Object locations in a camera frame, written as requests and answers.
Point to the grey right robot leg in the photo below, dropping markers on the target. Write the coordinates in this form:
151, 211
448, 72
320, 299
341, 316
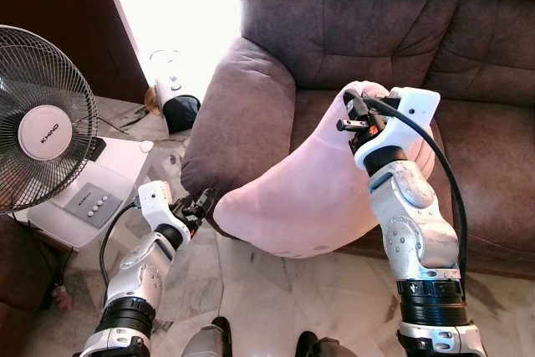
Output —
330, 347

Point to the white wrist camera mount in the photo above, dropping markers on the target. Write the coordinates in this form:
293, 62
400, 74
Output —
415, 110
155, 200

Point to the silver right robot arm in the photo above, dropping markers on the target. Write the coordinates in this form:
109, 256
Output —
414, 232

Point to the small pink toy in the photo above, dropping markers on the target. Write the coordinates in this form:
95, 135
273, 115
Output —
62, 297

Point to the brown fabric sofa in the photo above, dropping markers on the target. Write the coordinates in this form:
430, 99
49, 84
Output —
468, 165

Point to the small white table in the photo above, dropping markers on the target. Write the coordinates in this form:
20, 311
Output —
125, 156

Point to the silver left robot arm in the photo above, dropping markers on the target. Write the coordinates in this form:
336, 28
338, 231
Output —
142, 273

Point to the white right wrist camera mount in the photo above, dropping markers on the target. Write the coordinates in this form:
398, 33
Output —
415, 110

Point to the black power strip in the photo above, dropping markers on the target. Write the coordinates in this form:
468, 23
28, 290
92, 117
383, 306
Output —
97, 150

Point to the pink pillow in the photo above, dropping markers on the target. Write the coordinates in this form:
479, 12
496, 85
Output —
292, 206

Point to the white and black appliance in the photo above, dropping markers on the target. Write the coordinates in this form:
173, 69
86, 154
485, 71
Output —
180, 113

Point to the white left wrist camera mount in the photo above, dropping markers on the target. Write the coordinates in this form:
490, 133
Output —
155, 200

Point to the small brown round object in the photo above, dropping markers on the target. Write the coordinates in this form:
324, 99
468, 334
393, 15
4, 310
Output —
152, 99

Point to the white table fan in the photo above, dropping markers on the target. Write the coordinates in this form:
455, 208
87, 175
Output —
42, 131

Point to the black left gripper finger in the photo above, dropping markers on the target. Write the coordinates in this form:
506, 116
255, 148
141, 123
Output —
210, 195
208, 208

